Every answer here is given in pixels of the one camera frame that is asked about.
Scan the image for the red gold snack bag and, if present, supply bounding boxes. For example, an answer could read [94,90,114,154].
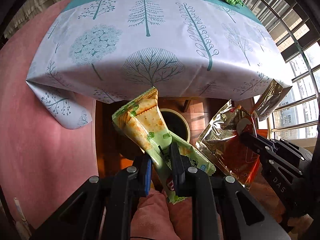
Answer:
[196,80,289,189]

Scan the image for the green cracker wrapper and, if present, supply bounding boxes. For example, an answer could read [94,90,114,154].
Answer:
[112,87,216,204]

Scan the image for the round trash bin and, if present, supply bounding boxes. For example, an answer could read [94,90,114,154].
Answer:
[160,108,191,142]

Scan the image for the pink trouser legs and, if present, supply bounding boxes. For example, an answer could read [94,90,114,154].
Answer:
[130,188,192,239]

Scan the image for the pink bed sheet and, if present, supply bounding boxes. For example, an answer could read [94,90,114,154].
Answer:
[1,0,98,228]

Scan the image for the window security grille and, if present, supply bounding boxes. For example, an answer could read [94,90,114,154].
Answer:
[242,0,319,140]

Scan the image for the tree-patterned tablecloth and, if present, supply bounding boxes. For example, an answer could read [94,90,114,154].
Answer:
[26,0,292,129]

